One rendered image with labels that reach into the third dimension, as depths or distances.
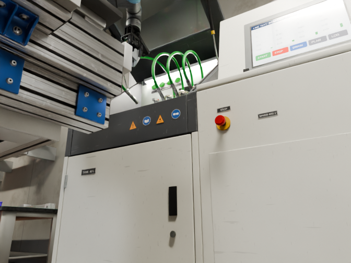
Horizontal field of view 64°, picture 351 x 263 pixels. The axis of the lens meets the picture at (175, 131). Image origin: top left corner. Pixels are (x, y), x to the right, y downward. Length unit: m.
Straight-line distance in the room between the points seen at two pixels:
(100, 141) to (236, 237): 0.71
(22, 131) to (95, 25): 0.34
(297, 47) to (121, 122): 0.82
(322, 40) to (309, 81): 0.41
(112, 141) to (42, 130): 0.50
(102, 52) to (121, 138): 0.49
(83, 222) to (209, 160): 0.60
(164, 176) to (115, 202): 0.24
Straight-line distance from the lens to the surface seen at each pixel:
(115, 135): 1.24
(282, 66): 1.02
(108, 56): 0.83
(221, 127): 0.98
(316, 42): 1.36
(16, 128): 0.77
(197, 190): 0.98
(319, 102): 0.95
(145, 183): 1.09
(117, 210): 1.16
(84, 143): 1.37
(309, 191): 0.88
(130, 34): 1.48
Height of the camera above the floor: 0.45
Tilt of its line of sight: 20 degrees up
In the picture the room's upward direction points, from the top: 1 degrees counter-clockwise
